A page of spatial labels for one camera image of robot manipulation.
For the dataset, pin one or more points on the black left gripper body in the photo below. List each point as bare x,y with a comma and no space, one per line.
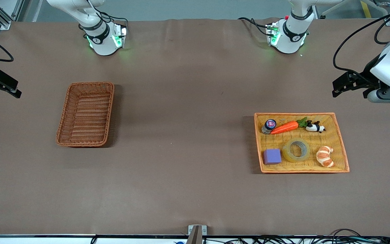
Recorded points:
364,78

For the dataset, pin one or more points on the yellow packing tape roll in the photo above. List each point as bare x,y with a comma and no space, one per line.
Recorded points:
288,154

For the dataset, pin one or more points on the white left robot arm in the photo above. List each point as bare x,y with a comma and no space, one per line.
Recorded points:
291,39

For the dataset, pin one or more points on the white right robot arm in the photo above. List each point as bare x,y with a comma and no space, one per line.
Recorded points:
103,42

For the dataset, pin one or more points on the orange flat wicker basket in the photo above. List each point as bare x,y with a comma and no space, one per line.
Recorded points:
303,167

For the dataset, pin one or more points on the brown wicker basket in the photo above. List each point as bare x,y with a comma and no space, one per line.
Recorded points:
91,135

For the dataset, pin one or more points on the black white panda toy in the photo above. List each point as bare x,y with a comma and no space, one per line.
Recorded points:
313,127

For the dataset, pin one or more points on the orange toy carrot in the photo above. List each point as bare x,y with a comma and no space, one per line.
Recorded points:
284,127

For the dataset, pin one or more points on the toy croissant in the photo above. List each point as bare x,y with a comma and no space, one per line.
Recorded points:
324,157

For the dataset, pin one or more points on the small dark-lidded jar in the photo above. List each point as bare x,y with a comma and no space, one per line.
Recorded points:
268,126

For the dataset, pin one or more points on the base connector box green lights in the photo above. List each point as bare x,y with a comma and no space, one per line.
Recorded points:
273,34
120,35

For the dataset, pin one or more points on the purple cube block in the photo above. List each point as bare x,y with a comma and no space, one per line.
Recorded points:
272,157

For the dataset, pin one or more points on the brown table cover sheet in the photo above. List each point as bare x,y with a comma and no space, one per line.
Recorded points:
195,176

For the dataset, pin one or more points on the aluminium frame profile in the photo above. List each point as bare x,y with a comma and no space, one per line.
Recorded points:
2,15

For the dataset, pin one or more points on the grey metal camera bracket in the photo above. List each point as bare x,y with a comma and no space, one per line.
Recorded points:
196,234

